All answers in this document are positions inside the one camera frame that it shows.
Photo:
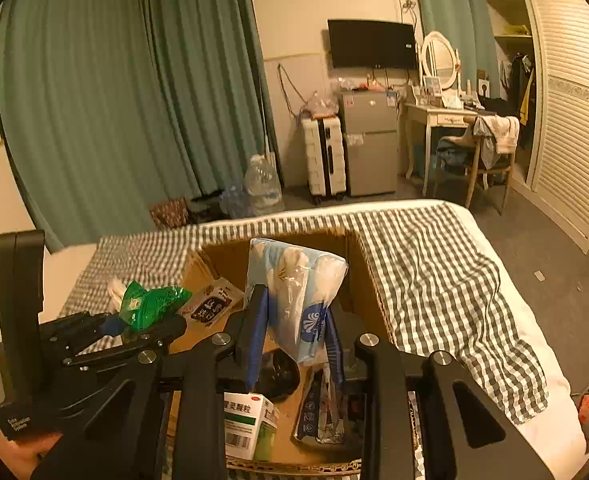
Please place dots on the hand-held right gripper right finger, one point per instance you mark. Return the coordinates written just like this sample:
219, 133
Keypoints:
335, 355

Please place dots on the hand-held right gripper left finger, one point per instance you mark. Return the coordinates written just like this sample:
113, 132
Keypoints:
258, 340

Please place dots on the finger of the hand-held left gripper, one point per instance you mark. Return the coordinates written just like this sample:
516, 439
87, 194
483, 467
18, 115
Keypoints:
112, 326
169, 329

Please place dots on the green snack packet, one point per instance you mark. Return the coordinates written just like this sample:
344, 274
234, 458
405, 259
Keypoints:
149, 305

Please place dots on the white blue tissue pack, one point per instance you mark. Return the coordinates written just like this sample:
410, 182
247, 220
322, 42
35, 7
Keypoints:
299, 300

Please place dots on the brown cardboard box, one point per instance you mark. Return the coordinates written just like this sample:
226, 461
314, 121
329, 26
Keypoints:
362, 285

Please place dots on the person's left hand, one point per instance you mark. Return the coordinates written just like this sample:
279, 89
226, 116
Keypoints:
24, 457

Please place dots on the black round object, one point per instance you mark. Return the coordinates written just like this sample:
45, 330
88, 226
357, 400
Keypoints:
280, 375

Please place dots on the black white snack packet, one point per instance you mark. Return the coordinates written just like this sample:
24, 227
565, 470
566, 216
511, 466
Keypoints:
212, 305

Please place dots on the green white medicine box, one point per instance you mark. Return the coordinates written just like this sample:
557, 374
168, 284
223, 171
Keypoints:
247, 420

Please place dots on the brown patterned bag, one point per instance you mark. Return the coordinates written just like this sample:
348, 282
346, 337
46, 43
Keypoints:
169, 214

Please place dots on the grey white checked cloth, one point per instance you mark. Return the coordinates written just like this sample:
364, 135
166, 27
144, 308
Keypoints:
424, 280

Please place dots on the black bag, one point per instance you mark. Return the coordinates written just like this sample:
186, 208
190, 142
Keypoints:
207, 209

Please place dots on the crumpled clear plastic bottles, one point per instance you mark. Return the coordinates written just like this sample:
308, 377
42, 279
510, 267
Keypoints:
234, 200

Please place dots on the large clear water jug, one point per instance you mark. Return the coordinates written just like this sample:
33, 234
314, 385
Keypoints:
263, 185

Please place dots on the white suitcase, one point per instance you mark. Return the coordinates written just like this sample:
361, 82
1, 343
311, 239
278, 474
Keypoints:
324, 160

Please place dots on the grey mini fridge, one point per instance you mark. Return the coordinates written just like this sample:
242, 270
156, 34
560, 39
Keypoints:
369, 145

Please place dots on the wooden chair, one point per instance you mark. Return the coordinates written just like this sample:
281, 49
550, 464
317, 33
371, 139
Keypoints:
474, 172

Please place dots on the green curtain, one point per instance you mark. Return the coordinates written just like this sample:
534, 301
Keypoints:
99, 85
449, 10

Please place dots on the clear plastic bag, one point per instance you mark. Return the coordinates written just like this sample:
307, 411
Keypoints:
319, 105

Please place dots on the white dressing table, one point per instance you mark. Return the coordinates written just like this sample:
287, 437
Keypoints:
439, 117

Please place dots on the pale crumpled clothes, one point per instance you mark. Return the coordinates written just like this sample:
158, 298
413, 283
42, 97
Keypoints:
499, 137

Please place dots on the black television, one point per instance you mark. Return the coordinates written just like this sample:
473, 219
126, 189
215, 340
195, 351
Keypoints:
372, 44

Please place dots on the white oval mirror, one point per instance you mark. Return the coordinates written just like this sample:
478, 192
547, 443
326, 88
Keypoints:
442, 57

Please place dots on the hanging dark clothes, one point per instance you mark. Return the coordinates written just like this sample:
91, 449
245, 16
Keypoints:
519, 85

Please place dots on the white louvered wardrobe door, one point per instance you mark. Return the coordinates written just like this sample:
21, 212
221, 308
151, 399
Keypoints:
569, 110

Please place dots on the small picture frame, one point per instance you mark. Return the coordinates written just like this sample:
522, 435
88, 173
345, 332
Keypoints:
432, 85

